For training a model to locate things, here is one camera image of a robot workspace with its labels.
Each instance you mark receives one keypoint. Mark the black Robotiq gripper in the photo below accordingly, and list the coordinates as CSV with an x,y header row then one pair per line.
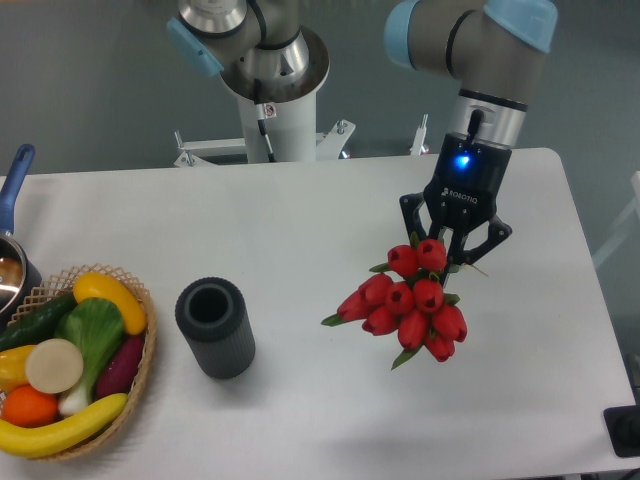
x,y
461,195

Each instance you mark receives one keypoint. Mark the red tulip bouquet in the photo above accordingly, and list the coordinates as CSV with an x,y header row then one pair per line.
x,y
405,296

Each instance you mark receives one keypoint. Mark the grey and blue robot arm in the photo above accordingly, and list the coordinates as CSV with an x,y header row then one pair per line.
x,y
274,66

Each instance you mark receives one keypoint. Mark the dark grey ribbed vase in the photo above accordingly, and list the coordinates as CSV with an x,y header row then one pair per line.
x,y
212,316

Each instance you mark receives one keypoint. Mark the black device at table edge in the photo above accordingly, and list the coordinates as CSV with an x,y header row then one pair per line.
x,y
623,429

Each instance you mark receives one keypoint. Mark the purple sweet potato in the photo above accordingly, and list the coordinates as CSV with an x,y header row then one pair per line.
x,y
119,374

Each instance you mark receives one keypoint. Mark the yellow squash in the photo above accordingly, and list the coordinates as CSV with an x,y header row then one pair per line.
x,y
98,285

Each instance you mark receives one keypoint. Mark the green bok choy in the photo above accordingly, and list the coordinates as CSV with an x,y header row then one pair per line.
x,y
95,326

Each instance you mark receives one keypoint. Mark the woven wicker basket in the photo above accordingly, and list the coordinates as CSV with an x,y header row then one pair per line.
x,y
62,283

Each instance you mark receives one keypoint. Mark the dark green cucumber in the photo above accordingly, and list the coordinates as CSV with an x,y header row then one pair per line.
x,y
38,325

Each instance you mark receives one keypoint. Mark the beige round slice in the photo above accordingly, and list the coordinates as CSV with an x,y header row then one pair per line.
x,y
54,366

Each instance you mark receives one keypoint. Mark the yellow bell pepper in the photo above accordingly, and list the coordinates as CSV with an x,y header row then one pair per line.
x,y
13,367

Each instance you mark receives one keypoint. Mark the orange fruit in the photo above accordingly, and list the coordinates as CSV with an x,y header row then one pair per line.
x,y
29,408

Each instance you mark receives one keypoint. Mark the yellow banana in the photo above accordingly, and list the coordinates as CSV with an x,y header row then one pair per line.
x,y
59,436

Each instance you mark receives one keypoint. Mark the white frame at right edge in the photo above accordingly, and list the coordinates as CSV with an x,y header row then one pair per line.
x,y
621,227

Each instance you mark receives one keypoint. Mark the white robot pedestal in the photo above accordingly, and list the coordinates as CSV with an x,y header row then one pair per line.
x,y
285,130

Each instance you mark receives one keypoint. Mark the metal table clamp bracket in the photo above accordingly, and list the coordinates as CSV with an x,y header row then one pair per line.
x,y
329,146

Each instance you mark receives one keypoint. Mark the blue handled saucepan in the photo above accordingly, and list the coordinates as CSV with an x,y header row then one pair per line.
x,y
18,275

